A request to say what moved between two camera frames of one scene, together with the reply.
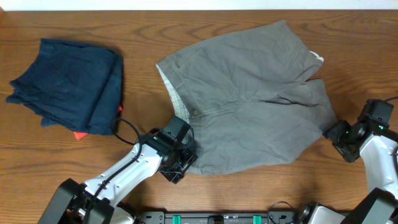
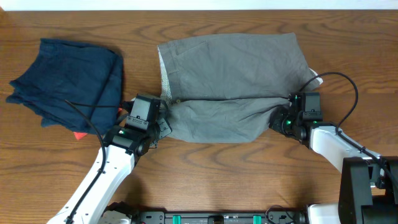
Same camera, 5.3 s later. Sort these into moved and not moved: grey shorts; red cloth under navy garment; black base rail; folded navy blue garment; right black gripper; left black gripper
Moved: grey shorts; left black gripper; right black gripper
Not moved: black base rail; red cloth under navy garment; folded navy blue garment
